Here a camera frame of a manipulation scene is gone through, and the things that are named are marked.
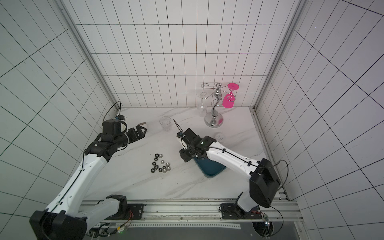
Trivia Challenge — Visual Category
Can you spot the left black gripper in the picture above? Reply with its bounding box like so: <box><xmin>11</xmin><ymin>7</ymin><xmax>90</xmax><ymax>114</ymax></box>
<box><xmin>114</xmin><ymin>125</ymin><xmax>148</xmax><ymax>148</ymax></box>

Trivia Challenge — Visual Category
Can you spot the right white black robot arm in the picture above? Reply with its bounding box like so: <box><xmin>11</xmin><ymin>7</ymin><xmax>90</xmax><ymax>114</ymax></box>
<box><xmin>177</xmin><ymin>129</ymin><xmax>282</xmax><ymax>212</ymax></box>

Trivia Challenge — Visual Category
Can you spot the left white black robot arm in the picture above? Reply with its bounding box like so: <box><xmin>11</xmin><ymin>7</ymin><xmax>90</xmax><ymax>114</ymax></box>
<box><xmin>30</xmin><ymin>116</ymin><xmax>147</xmax><ymax>240</ymax></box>

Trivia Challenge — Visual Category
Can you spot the teal storage box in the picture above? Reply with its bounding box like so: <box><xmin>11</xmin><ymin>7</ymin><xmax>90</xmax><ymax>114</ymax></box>
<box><xmin>194</xmin><ymin>157</ymin><xmax>227</xmax><ymax>178</ymax></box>

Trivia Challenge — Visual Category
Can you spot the clear plastic cup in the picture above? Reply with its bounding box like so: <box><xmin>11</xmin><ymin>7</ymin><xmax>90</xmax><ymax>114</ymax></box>
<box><xmin>159</xmin><ymin>116</ymin><xmax>172</xmax><ymax>132</ymax></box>

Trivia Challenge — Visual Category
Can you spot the silver glass rack stand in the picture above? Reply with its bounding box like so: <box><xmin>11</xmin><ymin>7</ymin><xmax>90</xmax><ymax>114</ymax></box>
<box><xmin>201</xmin><ymin>82</ymin><xmax>229</xmax><ymax>128</ymax></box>

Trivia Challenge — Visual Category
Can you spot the clear wine glass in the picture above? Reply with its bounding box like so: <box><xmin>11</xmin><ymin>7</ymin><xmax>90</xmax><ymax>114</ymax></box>
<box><xmin>198</xmin><ymin>92</ymin><xmax>208</xmax><ymax>117</ymax></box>

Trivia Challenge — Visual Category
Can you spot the pink wine glass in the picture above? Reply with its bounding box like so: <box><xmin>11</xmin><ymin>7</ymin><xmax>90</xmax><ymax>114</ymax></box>
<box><xmin>222</xmin><ymin>83</ymin><xmax>239</xmax><ymax>109</ymax></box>

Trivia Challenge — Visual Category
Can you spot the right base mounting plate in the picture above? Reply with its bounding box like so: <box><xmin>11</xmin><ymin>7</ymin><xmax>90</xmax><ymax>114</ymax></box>
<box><xmin>219</xmin><ymin>204</ymin><xmax>263</xmax><ymax>220</ymax></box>

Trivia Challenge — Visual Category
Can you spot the base mounting plate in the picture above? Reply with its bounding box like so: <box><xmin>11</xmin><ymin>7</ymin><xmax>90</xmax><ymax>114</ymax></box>
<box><xmin>219</xmin><ymin>204</ymin><xmax>263</xmax><ymax>220</ymax></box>
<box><xmin>111</xmin><ymin>204</ymin><xmax>145</xmax><ymax>221</ymax></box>

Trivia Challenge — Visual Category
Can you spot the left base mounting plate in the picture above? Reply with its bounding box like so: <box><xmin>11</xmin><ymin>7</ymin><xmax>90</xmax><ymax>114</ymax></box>
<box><xmin>111</xmin><ymin>204</ymin><xmax>145</xmax><ymax>221</ymax></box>

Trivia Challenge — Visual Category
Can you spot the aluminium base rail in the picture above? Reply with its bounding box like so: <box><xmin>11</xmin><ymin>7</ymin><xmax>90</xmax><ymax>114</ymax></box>
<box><xmin>108</xmin><ymin>199</ymin><xmax>304</xmax><ymax>229</ymax></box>

